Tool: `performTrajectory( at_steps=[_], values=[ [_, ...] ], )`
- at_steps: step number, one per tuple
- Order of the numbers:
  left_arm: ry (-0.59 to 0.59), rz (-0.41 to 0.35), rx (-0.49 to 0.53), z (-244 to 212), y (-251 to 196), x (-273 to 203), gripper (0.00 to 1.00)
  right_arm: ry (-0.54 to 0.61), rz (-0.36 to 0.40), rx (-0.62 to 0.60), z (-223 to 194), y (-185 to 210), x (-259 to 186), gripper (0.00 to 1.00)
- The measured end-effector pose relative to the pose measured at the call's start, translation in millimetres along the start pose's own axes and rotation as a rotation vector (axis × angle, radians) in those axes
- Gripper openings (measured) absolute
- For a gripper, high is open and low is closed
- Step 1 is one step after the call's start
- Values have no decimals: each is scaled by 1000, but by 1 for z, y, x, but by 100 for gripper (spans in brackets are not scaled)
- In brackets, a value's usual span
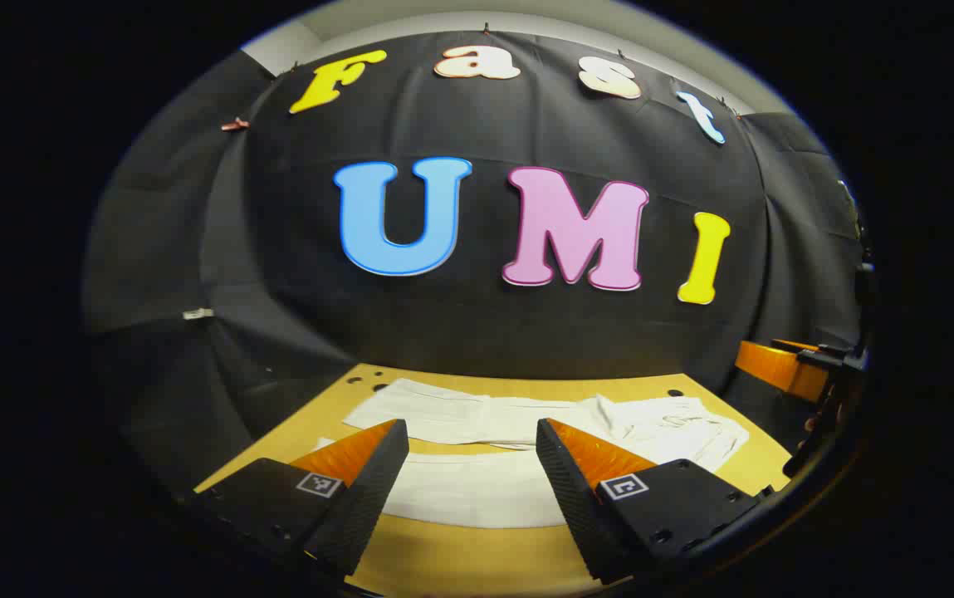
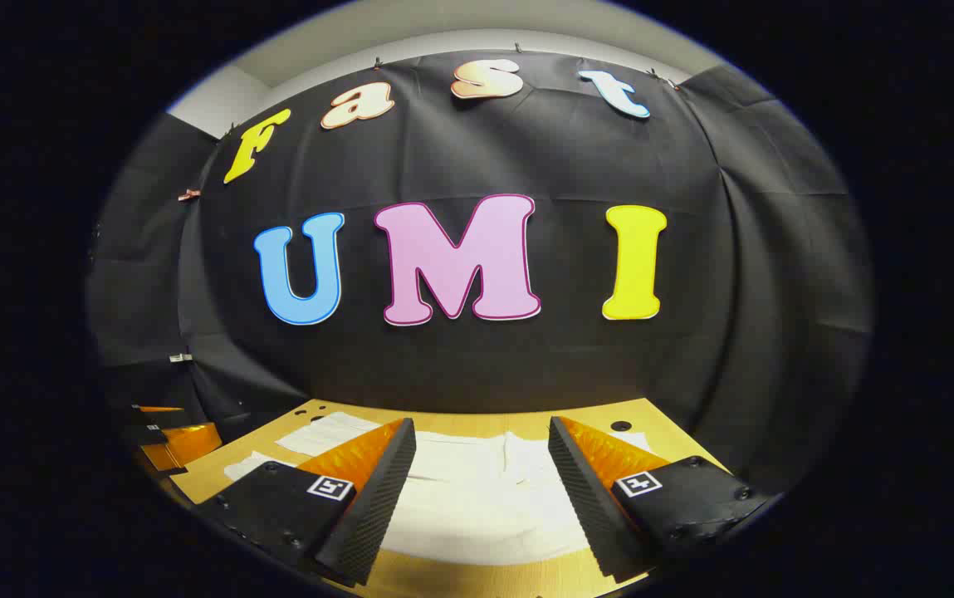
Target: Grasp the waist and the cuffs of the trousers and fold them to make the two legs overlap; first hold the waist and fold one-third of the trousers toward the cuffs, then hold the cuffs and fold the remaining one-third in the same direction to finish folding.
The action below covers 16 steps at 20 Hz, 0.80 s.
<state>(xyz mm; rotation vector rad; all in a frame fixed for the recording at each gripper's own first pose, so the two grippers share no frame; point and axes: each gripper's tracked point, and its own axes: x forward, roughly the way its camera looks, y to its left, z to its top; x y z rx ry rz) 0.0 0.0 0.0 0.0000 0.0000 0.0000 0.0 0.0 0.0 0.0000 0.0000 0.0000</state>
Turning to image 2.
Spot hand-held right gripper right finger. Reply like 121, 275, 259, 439
548, 414, 778, 583

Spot white jeans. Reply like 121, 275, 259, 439
223, 410, 653, 568

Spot black backdrop cloth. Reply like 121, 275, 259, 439
85, 48, 874, 499

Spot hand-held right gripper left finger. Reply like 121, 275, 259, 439
197, 417, 418, 587

